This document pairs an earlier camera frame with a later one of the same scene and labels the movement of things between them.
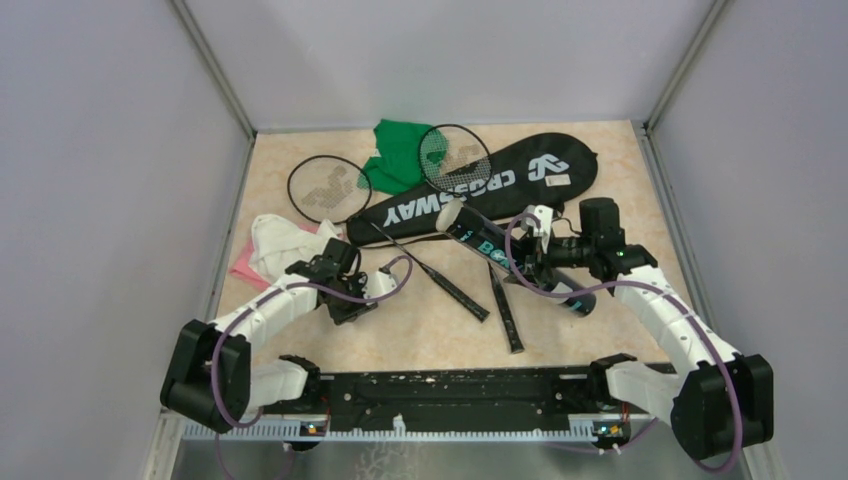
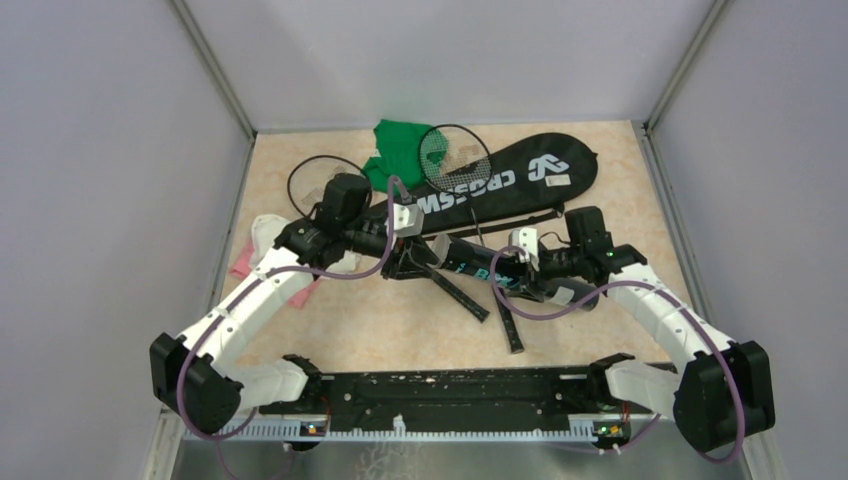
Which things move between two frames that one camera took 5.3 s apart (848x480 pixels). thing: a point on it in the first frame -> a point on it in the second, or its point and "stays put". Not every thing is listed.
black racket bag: [527, 176] stays put
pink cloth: [242, 266] stays put
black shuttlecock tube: [500, 245] -> [504, 268]
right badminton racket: [457, 161] stays put
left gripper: [339, 316] -> [415, 253]
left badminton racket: [333, 190] stays put
